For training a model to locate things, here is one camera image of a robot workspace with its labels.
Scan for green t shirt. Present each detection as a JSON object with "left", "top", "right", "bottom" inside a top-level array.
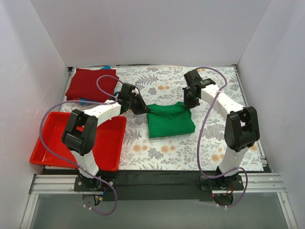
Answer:
[{"left": 147, "top": 102, "right": 195, "bottom": 138}]

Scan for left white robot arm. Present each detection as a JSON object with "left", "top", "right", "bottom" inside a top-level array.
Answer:
[{"left": 61, "top": 83, "right": 151, "bottom": 191}]

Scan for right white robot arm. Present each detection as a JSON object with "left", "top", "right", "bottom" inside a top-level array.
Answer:
[{"left": 183, "top": 68, "right": 260, "bottom": 190}]

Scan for folded blue t shirt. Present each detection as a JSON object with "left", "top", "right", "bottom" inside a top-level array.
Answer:
[{"left": 74, "top": 66, "right": 119, "bottom": 102}]

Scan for red plastic tray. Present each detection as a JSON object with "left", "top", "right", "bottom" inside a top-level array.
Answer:
[{"left": 30, "top": 112, "right": 127, "bottom": 172}]

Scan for folded dark red t shirt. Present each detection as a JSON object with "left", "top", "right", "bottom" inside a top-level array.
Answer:
[{"left": 65, "top": 69, "right": 119, "bottom": 102}]

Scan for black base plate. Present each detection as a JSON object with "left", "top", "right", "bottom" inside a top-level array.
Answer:
[{"left": 74, "top": 170, "right": 245, "bottom": 202}]

